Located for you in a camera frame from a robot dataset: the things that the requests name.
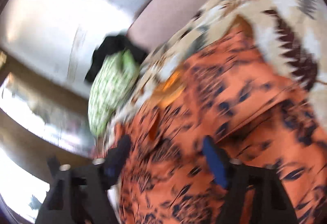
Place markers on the orange floral garment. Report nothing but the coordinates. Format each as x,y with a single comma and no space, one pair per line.
258,117

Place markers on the black cloth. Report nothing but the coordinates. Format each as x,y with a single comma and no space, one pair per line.
112,45

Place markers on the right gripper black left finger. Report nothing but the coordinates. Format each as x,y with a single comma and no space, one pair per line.
78,195

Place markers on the green white patterned pillow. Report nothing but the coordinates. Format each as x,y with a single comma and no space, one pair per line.
110,89

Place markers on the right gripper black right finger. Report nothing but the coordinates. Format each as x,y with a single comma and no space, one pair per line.
254,195

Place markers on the stained glass window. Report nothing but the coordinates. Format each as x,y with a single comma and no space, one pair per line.
45,118

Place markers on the cream leaf-pattern fleece blanket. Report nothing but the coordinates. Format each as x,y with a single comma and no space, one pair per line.
290,34

